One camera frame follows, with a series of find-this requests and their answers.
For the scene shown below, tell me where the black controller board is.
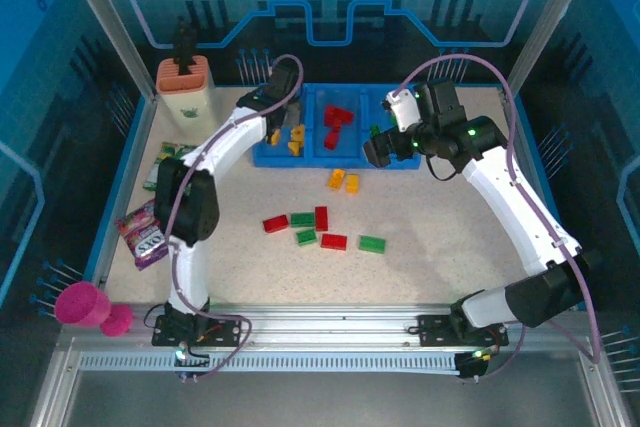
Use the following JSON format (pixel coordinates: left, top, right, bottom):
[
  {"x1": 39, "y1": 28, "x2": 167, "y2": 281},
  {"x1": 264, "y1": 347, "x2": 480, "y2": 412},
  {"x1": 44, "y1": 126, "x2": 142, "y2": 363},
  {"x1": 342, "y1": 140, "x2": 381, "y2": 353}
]
[
  {"x1": 172, "y1": 340, "x2": 211, "y2": 384},
  {"x1": 455, "y1": 346, "x2": 501, "y2": 382}
]

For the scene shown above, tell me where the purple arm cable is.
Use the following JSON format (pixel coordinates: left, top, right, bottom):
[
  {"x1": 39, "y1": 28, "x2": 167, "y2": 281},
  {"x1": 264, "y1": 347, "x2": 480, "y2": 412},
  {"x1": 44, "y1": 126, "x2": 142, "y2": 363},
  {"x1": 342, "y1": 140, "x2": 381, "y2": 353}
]
[
  {"x1": 397, "y1": 52, "x2": 602, "y2": 381},
  {"x1": 164, "y1": 54, "x2": 305, "y2": 381}
]

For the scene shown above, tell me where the cream and orange knife block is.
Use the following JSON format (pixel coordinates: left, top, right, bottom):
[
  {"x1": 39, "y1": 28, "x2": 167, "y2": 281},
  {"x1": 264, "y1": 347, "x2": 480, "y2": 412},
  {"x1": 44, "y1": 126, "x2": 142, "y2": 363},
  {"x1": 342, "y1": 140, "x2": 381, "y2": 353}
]
[{"x1": 155, "y1": 55, "x2": 217, "y2": 134}]

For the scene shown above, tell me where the large pink foam cylinder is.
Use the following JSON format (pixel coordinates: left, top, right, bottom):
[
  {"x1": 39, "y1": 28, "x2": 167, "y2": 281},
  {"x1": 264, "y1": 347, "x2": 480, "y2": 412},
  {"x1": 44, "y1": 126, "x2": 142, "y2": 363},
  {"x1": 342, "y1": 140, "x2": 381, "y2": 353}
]
[{"x1": 53, "y1": 281, "x2": 112, "y2": 329}]

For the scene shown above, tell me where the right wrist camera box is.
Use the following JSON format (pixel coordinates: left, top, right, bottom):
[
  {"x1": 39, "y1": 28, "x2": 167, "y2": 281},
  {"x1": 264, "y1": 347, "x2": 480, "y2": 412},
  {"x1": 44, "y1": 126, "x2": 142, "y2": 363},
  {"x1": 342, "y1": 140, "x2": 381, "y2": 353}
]
[{"x1": 383, "y1": 88, "x2": 425, "y2": 132}]

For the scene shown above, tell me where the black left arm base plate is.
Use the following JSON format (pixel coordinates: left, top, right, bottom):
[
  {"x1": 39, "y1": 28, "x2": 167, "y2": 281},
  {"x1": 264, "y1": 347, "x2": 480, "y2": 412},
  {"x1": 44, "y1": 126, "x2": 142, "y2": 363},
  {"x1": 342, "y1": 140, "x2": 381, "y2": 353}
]
[{"x1": 151, "y1": 315, "x2": 243, "y2": 348}]

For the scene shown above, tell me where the aluminium frame rail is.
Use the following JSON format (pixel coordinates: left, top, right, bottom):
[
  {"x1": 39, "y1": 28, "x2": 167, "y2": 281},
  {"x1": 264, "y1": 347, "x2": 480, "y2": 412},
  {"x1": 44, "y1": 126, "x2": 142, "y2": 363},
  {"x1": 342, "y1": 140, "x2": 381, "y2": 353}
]
[{"x1": 59, "y1": 302, "x2": 601, "y2": 354}]

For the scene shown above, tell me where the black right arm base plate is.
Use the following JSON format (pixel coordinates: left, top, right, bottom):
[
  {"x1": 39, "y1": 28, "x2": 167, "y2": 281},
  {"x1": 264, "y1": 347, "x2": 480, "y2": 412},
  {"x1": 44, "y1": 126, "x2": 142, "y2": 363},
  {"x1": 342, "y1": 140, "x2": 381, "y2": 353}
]
[{"x1": 417, "y1": 315, "x2": 510, "y2": 348}]

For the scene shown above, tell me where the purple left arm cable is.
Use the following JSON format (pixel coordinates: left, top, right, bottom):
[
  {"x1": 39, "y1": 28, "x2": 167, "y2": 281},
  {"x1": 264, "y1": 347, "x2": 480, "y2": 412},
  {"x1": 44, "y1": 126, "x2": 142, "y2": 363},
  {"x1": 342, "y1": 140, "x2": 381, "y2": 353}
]
[{"x1": 164, "y1": 54, "x2": 305, "y2": 381}]

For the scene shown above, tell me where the green snack packet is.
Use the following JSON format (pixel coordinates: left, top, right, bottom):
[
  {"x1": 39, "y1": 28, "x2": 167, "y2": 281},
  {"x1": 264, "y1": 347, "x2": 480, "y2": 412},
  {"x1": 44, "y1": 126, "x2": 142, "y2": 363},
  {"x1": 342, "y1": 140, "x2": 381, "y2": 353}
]
[{"x1": 143, "y1": 141, "x2": 199, "y2": 193}]

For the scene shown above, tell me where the slotted cable duct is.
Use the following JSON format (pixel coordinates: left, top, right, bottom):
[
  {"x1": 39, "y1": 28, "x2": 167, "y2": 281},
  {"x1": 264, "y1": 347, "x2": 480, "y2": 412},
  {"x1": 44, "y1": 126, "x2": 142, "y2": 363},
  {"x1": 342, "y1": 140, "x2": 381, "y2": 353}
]
[{"x1": 78, "y1": 351, "x2": 462, "y2": 374}]

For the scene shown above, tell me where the small pink foam cylinder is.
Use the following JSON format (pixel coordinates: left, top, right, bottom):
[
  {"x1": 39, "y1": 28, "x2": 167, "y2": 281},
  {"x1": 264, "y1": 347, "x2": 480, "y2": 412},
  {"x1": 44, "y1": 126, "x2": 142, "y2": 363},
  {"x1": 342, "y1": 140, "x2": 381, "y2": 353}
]
[{"x1": 98, "y1": 302, "x2": 135, "y2": 338}]

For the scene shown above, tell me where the aluminium frame post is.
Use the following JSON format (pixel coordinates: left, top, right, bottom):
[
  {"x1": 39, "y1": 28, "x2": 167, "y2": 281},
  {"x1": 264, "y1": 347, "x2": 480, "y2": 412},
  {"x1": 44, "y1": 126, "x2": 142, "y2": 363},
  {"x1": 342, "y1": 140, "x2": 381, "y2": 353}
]
[
  {"x1": 55, "y1": 0, "x2": 157, "y2": 101},
  {"x1": 501, "y1": 0, "x2": 605, "y2": 98}
]

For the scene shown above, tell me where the purple candy packet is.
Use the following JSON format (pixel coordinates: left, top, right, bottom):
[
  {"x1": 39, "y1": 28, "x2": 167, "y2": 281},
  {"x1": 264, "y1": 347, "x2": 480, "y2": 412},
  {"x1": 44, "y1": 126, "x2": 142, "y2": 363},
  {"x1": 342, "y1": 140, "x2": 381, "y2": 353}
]
[{"x1": 114, "y1": 199, "x2": 169, "y2": 271}]

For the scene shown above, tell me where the black knife handle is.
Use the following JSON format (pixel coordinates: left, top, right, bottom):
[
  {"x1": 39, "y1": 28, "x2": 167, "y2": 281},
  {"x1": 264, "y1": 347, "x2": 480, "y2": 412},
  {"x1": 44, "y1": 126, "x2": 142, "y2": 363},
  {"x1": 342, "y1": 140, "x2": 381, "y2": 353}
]
[{"x1": 172, "y1": 20, "x2": 199, "y2": 76}]

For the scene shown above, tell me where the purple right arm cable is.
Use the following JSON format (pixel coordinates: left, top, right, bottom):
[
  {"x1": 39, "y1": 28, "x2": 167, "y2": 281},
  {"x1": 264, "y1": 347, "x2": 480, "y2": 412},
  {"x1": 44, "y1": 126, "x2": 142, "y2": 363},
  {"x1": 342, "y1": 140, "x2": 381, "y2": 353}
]
[{"x1": 397, "y1": 52, "x2": 602, "y2": 381}]

